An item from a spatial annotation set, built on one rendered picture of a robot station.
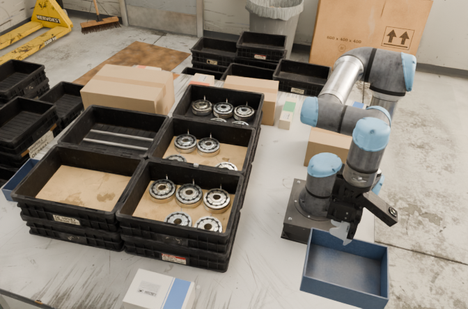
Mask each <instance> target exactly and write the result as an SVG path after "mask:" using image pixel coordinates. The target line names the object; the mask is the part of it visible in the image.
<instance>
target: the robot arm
mask: <svg viewBox="0 0 468 309"><path fill-rule="evenodd" d="M415 69H416V57H415V56H413V55H411V54H405V53H403V52H397V51H389V50H385V49H378V48H373V47H359V48H356V49H352V50H350V51H347V52H345V53H344V54H343V55H341V56H340V57H339V58H338V59H337V60H336V62H335V64H334V66H333V72H332V74H331V76H330V78H329V79H328V81H327V83H326V84H325V86H324V87H323V89H322V90H321V92H320V94H319V96H318V97H307V98H306V99H305V100H304V102H303V105H302V109H301V112H300V121H301V122H302V123H303V124H305V125H310V126H312V127H317V128H320V129H325V130H328V131H331V132H336V133H339V134H343V135H346V136H351V137H352V141H351V144H350V149H349V152H348V156H347V159H346V162H345V164H343V163H342V161H341V159H340V158H339V157H338V156H337V155H335V154H332V153H328V152H323V153H320V154H317V155H315V156H313V157H312V158H311V160H310V162H309V165H308V168H307V176H306V185H305V186H304V188H303V189H302V191H301V192H300V194H299V205H300V207H301V208H302V209H303V210H304V211H305V212H306V213H308V214H310V215H313V216H326V218H327V219H331V223H332V224H333V225H335V226H336V227H337V228H330V230H329V232H330V234H331V235H333V236H335V237H338V238H339V239H342V240H343V241H344V242H343V245H344V246H345V245H347V244H349V243H350V242H351V241H352V240H353V238H354V236H355V233H356V231H357V226H358V224H359V223H360V222H361V218H362V214H363V210H364V208H366V209H367V210H368V211H370V212H371V213H372V214H374V215H375V216H376V217H377V218H379V219H380V220H381V221H383V222H384V223H385V224H387V225H388V226H389V227H391V226H393V225H395V224H397V223H398V211H397V210H395V209H394V208H393V207H392V206H390V205H389V204H388V203H386V202H385V201H384V200H382V199H381V198H380V197H379V196H378V193H379V192H380V189H381V187H382V184H383V182H384V175H383V174H382V168H381V167H380V164H381V161H382V158H383V155H384V151H385V149H386V146H387V145H388V142H389V135H390V133H391V124H392V121H393V117H394V114H395V111H396V107H397V104H398V100H400V99H402V98H404V96H405V94H406V92H411V91H412V86H413V83H414V74H415ZM357 81H363V82H366V83H369V84H370V86H369V91H370V92H371V94H372V96H371V99H370V104H369V107H368V108H367V109H361V108H357V107H354V106H349V105H345V103H346V101H347V99H348V97H349V95H350V93H351V91H352V88H353V86H354V84H355V83H356V82H357ZM335 213H336V214H335Z"/></svg>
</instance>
